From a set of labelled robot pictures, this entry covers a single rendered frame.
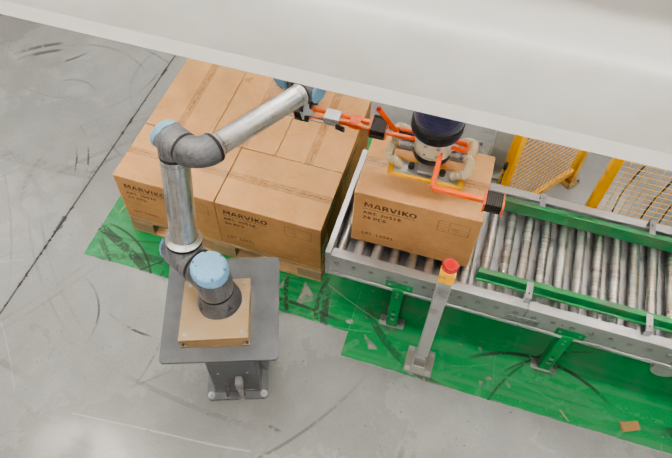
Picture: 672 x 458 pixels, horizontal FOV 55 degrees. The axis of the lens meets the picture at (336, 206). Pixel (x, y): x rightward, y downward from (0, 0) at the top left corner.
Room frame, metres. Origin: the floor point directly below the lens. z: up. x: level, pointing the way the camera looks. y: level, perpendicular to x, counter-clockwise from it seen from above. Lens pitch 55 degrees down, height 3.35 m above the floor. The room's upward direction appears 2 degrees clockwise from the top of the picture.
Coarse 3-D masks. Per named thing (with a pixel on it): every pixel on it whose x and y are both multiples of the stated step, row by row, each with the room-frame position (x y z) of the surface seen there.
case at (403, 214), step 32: (384, 160) 1.98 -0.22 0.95; (416, 160) 1.99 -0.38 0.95; (448, 160) 2.00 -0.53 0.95; (480, 160) 2.00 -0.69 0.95; (384, 192) 1.79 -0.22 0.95; (416, 192) 1.80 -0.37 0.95; (480, 192) 1.81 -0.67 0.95; (352, 224) 1.79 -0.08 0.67; (384, 224) 1.75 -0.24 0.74; (416, 224) 1.71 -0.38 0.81; (448, 224) 1.68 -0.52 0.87; (480, 224) 1.64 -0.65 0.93; (448, 256) 1.67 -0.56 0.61
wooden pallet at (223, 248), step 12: (144, 228) 2.13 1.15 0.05; (156, 228) 2.14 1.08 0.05; (204, 240) 2.08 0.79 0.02; (216, 240) 2.00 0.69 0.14; (228, 252) 1.99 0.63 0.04; (240, 252) 2.00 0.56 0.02; (252, 252) 1.94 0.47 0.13; (288, 264) 1.93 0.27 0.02; (300, 264) 1.86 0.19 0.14; (324, 264) 1.89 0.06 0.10; (312, 276) 1.84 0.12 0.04
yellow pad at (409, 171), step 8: (408, 160) 1.87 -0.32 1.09; (392, 168) 1.82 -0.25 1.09; (400, 168) 1.82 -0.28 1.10; (408, 168) 1.82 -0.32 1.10; (416, 168) 1.82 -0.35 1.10; (440, 168) 1.83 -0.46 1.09; (400, 176) 1.79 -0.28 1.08; (408, 176) 1.78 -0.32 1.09; (416, 176) 1.78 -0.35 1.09; (424, 176) 1.78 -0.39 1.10; (440, 176) 1.78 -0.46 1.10; (448, 176) 1.78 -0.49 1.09; (440, 184) 1.74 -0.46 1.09; (448, 184) 1.74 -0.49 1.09; (456, 184) 1.74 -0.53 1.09
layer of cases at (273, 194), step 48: (192, 96) 2.76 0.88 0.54; (240, 96) 2.78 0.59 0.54; (336, 96) 2.80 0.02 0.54; (144, 144) 2.38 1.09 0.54; (288, 144) 2.41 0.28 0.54; (336, 144) 2.42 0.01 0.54; (144, 192) 2.11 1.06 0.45; (240, 192) 2.06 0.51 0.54; (288, 192) 2.07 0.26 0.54; (336, 192) 2.10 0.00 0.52; (240, 240) 1.96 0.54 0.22; (288, 240) 1.88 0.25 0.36
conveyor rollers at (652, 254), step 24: (528, 216) 1.97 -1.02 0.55; (360, 240) 1.78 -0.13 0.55; (504, 240) 1.82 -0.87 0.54; (528, 240) 1.81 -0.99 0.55; (576, 240) 1.84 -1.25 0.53; (600, 240) 1.83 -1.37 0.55; (408, 264) 1.65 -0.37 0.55; (432, 264) 1.65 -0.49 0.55; (504, 264) 1.67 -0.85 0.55; (576, 264) 1.68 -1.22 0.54; (600, 264) 1.69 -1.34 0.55; (648, 264) 1.70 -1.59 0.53; (504, 288) 1.53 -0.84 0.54; (576, 288) 1.54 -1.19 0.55; (648, 288) 1.56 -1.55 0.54; (576, 312) 1.41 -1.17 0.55
